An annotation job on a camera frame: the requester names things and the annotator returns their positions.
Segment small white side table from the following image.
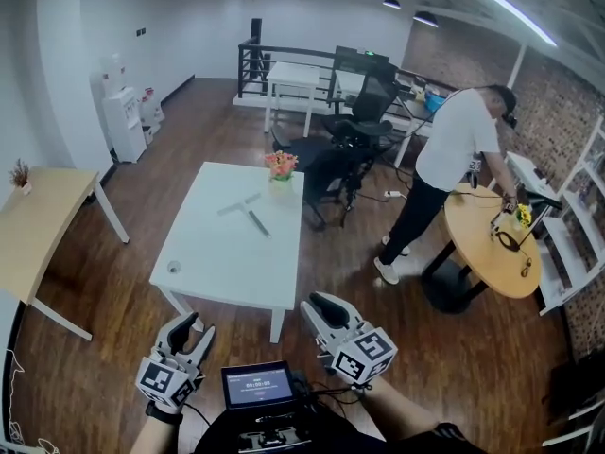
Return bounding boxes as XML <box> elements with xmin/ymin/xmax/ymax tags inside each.
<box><xmin>334</xmin><ymin>70</ymin><xmax>368</xmax><ymax>104</ymax></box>
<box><xmin>263</xmin><ymin>61</ymin><xmax>322</xmax><ymax>138</ymax></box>

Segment blue container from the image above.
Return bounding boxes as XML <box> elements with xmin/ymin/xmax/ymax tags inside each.
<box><xmin>423</xmin><ymin>91</ymin><xmax>447</xmax><ymax>114</ymax></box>

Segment spare water jugs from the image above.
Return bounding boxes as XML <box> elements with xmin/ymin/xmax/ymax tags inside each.
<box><xmin>136</xmin><ymin>86</ymin><xmax>166</xmax><ymax>134</ymax></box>

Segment light wooden desk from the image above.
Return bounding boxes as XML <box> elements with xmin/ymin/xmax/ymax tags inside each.
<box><xmin>0</xmin><ymin>166</ymin><xmax>130</xmax><ymax>342</ymax></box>

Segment dark desk with white legs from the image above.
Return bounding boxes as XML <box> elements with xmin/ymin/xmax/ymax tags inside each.
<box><xmin>393</xmin><ymin>79</ymin><xmax>448</xmax><ymax>170</ymax></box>

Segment person's black clothing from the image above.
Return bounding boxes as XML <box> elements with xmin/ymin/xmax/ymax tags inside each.
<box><xmin>187</xmin><ymin>393</ymin><xmax>489</xmax><ymax>454</ymax></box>

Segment white metal stand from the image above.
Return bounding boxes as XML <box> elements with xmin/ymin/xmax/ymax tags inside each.
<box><xmin>540</xmin><ymin>398</ymin><xmax>605</xmax><ymax>449</ymax></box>

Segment black stair railing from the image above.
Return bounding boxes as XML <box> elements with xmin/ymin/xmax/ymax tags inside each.
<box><xmin>236</xmin><ymin>16</ymin><xmax>412</xmax><ymax>113</ymax></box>

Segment black cable loop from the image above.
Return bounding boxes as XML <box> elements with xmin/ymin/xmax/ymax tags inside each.
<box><xmin>491</xmin><ymin>229</ymin><xmax>535</xmax><ymax>279</ymax></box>

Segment chest-mounted screen device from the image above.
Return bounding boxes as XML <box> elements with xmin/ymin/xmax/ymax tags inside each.
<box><xmin>220</xmin><ymin>359</ymin><xmax>314</xmax><ymax>454</ymax></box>

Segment clear water dispenser bottle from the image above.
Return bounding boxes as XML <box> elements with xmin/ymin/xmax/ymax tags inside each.
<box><xmin>95</xmin><ymin>53</ymin><xmax>129</xmax><ymax>99</ymax></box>

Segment black folded chair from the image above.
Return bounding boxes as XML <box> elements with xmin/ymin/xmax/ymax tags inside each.
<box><xmin>270</xmin><ymin>134</ymin><xmax>380</xmax><ymax>230</ymax></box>

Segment white shelf unit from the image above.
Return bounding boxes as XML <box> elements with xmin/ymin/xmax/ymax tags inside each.
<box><xmin>502</xmin><ymin>114</ymin><xmax>605</xmax><ymax>317</ymax></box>

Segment grey T-shaped metal tool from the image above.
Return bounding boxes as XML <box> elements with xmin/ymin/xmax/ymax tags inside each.
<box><xmin>216</xmin><ymin>192</ymin><xmax>273</xmax><ymax>240</ymax></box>

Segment black equipment box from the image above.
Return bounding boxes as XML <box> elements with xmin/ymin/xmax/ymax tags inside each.
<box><xmin>334</xmin><ymin>44</ymin><xmax>390</xmax><ymax>66</ymax></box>

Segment dried plant in small pot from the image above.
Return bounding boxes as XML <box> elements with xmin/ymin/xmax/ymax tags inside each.
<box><xmin>7</xmin><ymin>158</ymin><xmax>34</xmax><ymax>195</ymax></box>

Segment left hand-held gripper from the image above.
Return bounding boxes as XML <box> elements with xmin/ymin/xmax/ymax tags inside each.
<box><xmin>135</xmin><ymin>310</ymin><xmax>216</xmax><ymax>409</ymax></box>

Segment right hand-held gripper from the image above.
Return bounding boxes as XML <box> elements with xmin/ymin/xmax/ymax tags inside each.
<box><xmin>299</xmin><ymin>290</ymin><xmax>399</xmax><ymax>388</ymax></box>

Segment orange flowers in white pot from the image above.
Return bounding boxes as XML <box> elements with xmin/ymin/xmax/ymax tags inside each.
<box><xmin>263</xmin><ymin>149</ymin><xmax>301</xmax><ymax>198</ymax></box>

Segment person's left forearm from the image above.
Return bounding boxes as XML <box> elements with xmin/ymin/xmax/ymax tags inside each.
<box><xmin>126</xmin><ymin>411</ymin><xmax>184</xmax><ymax>454</ymax></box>

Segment white cord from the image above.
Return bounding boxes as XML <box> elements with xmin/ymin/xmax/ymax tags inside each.
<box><xmin>4</xmin><ymin>346</ymin><xmax>63</xmax><ymax>454</ymax></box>

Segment black mesh office chair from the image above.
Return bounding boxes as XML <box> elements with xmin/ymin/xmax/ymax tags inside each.
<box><xmin>320</xmin><ymin>61</ymin><xmax>402</xmax><ymax>149</ymax></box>

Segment black wristband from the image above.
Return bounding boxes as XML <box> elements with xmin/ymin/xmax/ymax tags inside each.
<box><xmin>145</xmin><ymin>399</ymin><xmax>185</xmax><ymax>427</ymax></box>

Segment round wooden pedestal table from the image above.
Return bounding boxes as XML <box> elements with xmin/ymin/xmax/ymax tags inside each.
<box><xmin>421</xmin><ymin>183</ymin><xmax>543</xmax><ymax>315</ymax></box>

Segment yellow flowers in small vase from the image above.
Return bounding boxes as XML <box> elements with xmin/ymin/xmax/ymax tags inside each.
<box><xmin>514</xmin><ymin>202</ymin><xmax>535</xmax><ymax>231</ymax></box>

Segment long linear ceiling light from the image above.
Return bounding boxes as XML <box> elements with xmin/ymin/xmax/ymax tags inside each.
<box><xmin>474</xmin><ymin>0</ymin><xmax>560</xmax><ymax>48</ymax></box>

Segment white water dispenser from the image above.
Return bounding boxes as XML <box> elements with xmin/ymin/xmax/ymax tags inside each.
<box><xmin>100</xmin><ymin>86</ymin><xmax>148</xmax><ymax>165</ymax></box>

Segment person's right forearm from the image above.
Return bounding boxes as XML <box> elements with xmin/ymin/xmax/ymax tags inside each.
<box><xmin>362</xmin><ymin>375</ymin><xmax>441</xmax><ymax>437</ymax></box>

